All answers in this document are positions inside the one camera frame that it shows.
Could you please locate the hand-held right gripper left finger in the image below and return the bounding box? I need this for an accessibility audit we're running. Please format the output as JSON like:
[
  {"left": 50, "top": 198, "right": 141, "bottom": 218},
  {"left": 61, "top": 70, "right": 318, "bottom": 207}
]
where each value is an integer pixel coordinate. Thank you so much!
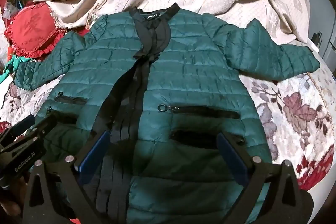
[{"left": 22, "top": 130, "right": 111, "bottom": 217}]

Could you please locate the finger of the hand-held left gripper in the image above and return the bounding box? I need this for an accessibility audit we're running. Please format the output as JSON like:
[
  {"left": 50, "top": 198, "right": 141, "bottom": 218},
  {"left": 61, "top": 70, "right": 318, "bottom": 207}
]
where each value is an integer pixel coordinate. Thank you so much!
[
  {"left": 7, "top": 114, "right": 36, "bottom": 136},
  {"left": 33, "top": 110, "right": 62, "bottom": 132}
]

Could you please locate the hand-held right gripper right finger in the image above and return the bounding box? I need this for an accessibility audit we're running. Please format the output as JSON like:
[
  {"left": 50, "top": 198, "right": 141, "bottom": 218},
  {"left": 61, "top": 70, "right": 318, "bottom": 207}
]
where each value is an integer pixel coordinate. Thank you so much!
[{"left": 216, "top": 132, "right": 315, "bottom": 217}]

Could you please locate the green quilted puffer jacket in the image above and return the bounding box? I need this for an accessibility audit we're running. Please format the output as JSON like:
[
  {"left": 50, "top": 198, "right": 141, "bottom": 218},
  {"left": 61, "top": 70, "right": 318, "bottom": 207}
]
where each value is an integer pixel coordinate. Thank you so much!
[{"left": 13, "top": 2, "right": 321, "bottom": 224}]

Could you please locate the bright green cloth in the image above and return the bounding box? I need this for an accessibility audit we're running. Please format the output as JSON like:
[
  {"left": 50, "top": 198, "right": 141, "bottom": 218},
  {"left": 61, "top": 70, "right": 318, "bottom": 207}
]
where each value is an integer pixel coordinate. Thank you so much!
[{"left": 0, "top": 55, "right": 30, "bottom": 83}]

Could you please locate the floral bedsheet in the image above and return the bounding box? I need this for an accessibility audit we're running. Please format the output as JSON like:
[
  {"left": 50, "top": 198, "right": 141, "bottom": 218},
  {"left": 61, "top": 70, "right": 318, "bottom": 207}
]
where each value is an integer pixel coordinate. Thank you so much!
[{"left": 0, "top": 67, "right": 336, "bottom": 194}]

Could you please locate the red heart-shaped ruffled pillow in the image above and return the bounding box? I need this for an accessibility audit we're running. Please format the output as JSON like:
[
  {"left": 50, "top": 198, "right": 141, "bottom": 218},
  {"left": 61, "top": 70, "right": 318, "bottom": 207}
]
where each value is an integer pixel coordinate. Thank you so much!
[{"left": 3, "top": 1, "right": 67, "bottom": 59}]

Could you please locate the pale grey furniture panel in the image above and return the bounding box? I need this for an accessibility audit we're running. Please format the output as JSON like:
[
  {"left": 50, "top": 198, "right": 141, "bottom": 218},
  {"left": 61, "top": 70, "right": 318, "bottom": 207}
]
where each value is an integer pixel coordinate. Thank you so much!
[{"left": 306, "top": 0, "right": 336, "bottom": 75}]

